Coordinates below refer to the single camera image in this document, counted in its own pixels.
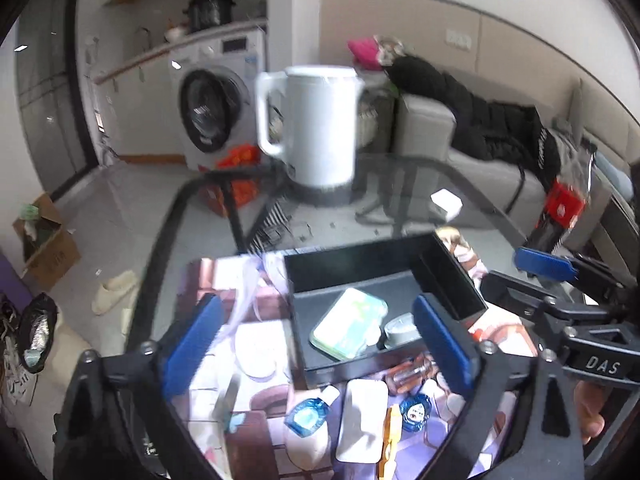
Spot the translucent green pill case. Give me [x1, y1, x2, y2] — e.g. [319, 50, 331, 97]
[309, 287, 388, 361]

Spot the blue small bottle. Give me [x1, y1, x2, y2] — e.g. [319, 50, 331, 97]
[284, 386, 340, 438]

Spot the white rectangular case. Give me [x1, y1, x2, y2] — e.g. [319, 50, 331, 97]
[335, 379, 388, 464]

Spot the white round tape dispenser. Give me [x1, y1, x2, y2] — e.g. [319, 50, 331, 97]
[383, 312, 421, 349]

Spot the person's right hand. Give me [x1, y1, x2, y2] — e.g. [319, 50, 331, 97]
[574, 382, 605, 445]

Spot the cola bottle red label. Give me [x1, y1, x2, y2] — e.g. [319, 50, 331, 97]
[524, 139, 598, 252]

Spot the black trash bag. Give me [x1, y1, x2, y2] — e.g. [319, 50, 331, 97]
[17, 292, 58, 374]

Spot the beige slipper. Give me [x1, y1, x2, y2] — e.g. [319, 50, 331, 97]
[91, 270, 139, 315]

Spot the white power adapter cube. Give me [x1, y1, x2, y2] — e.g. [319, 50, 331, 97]
[431, 188, 463, 221]

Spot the blue round badge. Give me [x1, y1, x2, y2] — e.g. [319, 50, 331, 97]
[399, 393, 432, 432]

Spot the clear perfume bottle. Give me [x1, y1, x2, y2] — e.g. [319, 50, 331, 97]
[384, 353, 439, 396]

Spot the black jacket on sofa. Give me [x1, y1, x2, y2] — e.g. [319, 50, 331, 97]
[385, 55, 561, 190]

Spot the cardboard box on floor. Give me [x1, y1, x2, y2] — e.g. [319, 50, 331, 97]
[13, 193, 80, 292]

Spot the black storage box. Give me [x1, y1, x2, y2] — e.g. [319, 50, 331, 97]
[284, 232, 486, 389]

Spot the orange red bag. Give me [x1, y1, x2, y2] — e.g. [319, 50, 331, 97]
[202, 143, 263, 219]

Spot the white electric kettle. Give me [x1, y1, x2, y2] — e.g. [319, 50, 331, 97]
[255, 65, 364, 190]

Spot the white front-load washing machine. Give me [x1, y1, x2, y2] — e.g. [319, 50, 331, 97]
[168, 26, 267, 171]

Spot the black pressure cooker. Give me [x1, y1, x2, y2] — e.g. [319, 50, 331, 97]
[183, 0, 236, 34]

